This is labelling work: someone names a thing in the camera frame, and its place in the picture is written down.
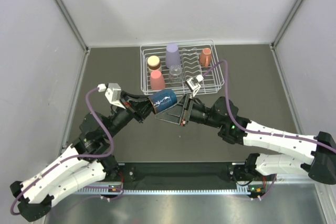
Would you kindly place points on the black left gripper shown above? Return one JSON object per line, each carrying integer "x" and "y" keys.
{"x": 140, "y": 107}

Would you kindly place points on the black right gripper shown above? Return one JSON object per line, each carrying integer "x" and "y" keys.
{"x": 179, "y": 113}

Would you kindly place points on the dark blue mug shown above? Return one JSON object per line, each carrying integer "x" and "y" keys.
{"x": 163, "y": 100}

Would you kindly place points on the pink plastic cup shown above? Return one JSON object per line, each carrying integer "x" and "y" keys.
{"x": 157, "y": 81}

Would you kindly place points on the clear plastic cup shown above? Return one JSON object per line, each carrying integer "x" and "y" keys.
{"x": 175, "y": 76}

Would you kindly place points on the steel insulated tumbler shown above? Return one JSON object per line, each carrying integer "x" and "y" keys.
{"x": 153, "y": 63}

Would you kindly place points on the lavender plastic cup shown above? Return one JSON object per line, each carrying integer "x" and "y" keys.
{"x": 172, "y": 57}

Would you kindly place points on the pink handled mug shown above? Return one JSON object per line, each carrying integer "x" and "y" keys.
{"x": 205, "y": 57}

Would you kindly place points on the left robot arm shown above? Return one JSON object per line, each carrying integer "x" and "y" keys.
{"x": 87, "y": 160}

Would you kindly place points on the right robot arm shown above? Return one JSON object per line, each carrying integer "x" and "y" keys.
{"x": 294, "y": 153}

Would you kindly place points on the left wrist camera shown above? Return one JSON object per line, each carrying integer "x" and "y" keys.
{"x": 112, "y": 92}

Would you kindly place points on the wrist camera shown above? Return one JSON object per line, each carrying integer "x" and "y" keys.
{"x": 194, "y": 84}
{"x": 112, "y": 92}

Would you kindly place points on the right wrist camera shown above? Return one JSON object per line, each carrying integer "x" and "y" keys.
{"x": 194, "y": 84}

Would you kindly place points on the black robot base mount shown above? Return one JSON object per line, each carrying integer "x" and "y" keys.
{"x": 192, "y": 175}

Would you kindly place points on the slotted cable duct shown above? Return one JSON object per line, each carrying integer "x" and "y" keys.
{"x": 238, "y": 190}

